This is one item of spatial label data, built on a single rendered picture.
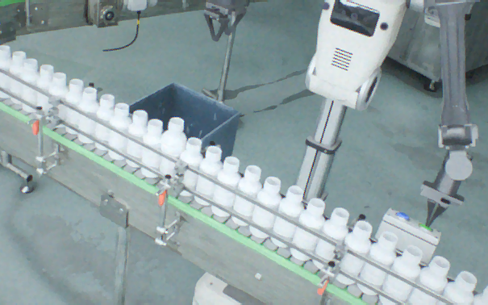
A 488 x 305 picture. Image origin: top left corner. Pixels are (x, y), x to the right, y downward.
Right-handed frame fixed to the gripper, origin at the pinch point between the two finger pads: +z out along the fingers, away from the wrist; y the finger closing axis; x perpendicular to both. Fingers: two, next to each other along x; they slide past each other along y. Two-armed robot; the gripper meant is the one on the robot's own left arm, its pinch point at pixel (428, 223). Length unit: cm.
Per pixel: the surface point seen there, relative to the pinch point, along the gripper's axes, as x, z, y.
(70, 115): -17, 12, -101
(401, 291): -17.4, 12.4, 0.8
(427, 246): -4.1, 4.2, 2.1
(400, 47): 364, -40, -80
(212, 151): -16, 3, -55
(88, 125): -17, 12, -93
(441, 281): -17.6, 5.9, 7.3
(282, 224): -17.4, 11.3, -30.0
